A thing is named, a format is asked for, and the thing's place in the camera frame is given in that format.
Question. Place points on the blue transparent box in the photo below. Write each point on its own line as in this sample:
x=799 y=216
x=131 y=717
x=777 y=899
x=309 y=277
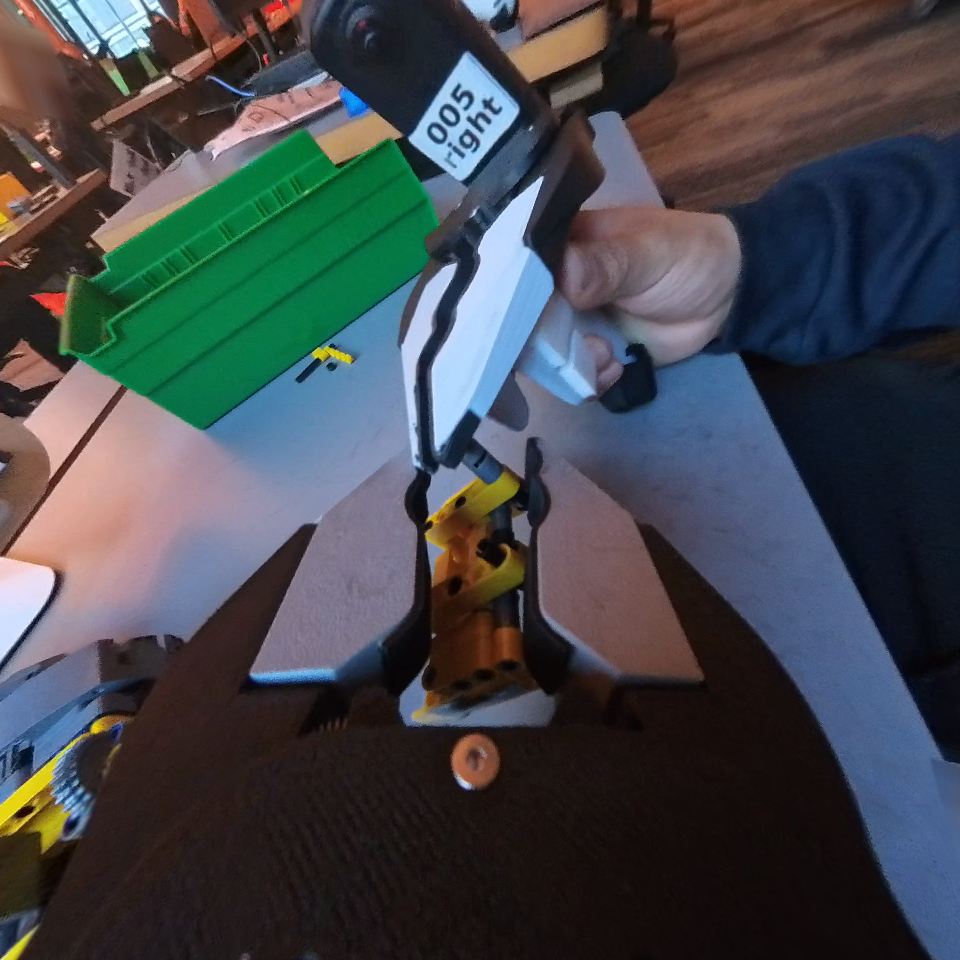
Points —
x=352 y=101

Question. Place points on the person's right hand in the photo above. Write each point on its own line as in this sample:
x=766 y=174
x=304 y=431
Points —
x=660 y=277

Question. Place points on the grey yellow toy brick vehicle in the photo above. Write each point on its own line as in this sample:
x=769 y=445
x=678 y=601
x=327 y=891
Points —
x=45 y=795

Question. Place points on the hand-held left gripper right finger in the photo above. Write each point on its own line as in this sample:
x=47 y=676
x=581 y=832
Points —
x=600 y=600

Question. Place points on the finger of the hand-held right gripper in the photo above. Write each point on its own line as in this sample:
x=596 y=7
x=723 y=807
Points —
x=414 y=360
x=487 y=322

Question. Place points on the green plastic bin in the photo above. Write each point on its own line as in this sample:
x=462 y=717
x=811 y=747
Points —
x=247 y=300

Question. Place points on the wood-edged grey table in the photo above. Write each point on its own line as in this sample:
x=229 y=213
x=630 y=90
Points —
x=562 y=37

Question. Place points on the grey desk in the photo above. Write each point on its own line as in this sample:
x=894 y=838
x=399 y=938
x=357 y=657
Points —
x=712 y=487

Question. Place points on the person's right forearm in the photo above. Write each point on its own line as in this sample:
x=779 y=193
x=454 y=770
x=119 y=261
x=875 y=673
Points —
x=847 y=247

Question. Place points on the person's dark clothed body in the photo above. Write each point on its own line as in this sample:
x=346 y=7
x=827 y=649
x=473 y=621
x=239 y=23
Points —
x=862 y=525

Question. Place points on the yellow toy brick assembly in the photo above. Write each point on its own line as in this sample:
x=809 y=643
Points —
x=469 y=592

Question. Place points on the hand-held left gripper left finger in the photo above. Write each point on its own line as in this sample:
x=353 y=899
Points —
x=352 y=600

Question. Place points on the patterned paper sheet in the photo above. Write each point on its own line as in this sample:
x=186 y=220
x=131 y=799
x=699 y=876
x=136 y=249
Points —
x=277 y=112

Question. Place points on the white printed sign card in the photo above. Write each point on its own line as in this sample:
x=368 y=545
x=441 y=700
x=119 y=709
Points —
x=135 y=169

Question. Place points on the yellow black brick piece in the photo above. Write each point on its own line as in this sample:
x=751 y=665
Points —
x=337 y=354

